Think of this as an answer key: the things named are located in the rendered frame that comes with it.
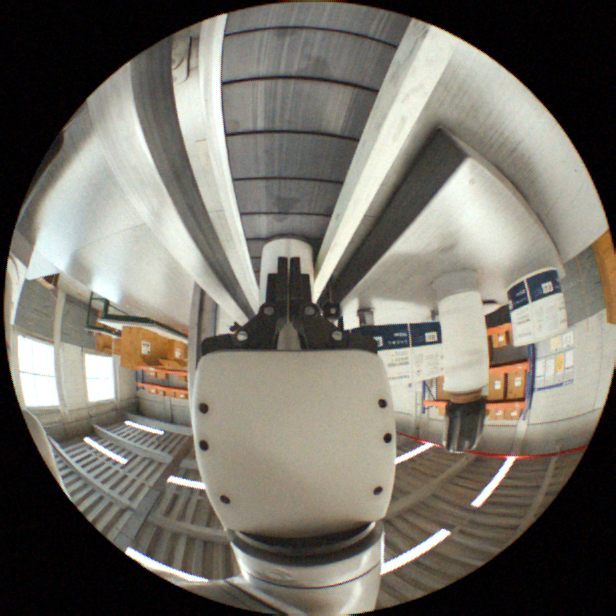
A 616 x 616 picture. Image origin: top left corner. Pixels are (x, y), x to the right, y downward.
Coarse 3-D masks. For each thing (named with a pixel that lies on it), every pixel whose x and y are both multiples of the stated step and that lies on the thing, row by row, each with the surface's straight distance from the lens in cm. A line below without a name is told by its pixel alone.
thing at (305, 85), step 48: (240, 48) 12; (288, 48) 11; (336, 48) 11; (384, 48) 12; (240, 96) 12; (288, 96) 12; (336, 96) 12; (240, 144) 13; (288, 144) 13; (336, 144) 13; (240, 192) 16; (288, 192) 15; (336, 192) 16
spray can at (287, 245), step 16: (272, 240) 20; (288, 240) 19; (304, 240) 20; (272, 256) 19; (288, 256) 18; (304, 256) 19; (272, 272) 18; (288, 272) 17; (304, 272) 18; (288, 288) 17; (288, 304) 16; (288, 320) 16; (288, 336) 16
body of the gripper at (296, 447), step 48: (240, 384) 9; (288, 384) 9; (336, 384) 9; (384, 384) 10; (240, 432) 9; (288, 432) 9; (336, 432) 9; (384, 432) 10; (240, 480) 9; (288, 480) 9; (336, 480) 9; (384, 480) 10; (240, 528) 11; (288, 528) 10; (336, 528) 10
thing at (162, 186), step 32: (128, 64) 4; (160, 64) 5; (96, 96) 5; (128, 96) 4; (160, 96) 5; (96, 128) 5; (128, 128) 4; (160, 128) 4; (128, 160) 4; (160, 160) 4; (128, 192) 5; (160, 192) 5; (192, 192) 6; (160, 224) 6; (192, 224) 6; (192, 256) 7; (224, 256) 9; (224, 288) 9
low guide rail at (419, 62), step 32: (416, 32) 10; (416, 64) 9; (384, 96) 10; (416, 96) 9; (384, 128) 9; (352, 160) 12; (384, 160) 10; (352, 192) 11; (352, 224) 13; (320, 256) 18; (320, 288) 23
